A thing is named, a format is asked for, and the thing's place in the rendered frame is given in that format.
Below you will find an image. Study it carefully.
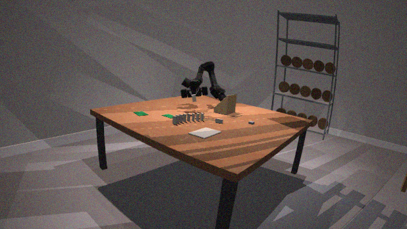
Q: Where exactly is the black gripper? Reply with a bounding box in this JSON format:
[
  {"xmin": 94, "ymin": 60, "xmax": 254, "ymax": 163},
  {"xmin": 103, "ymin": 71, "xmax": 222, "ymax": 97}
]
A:
[{"xmin": 180, "ymin": 86, "xmax": 208, "ymax": 98}]

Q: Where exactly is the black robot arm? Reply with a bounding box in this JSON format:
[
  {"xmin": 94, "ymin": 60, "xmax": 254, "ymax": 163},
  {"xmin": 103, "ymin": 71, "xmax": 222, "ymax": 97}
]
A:
[{"xmin": 182, "ymin": 61, "xmax": 226, "ymax": 101}]

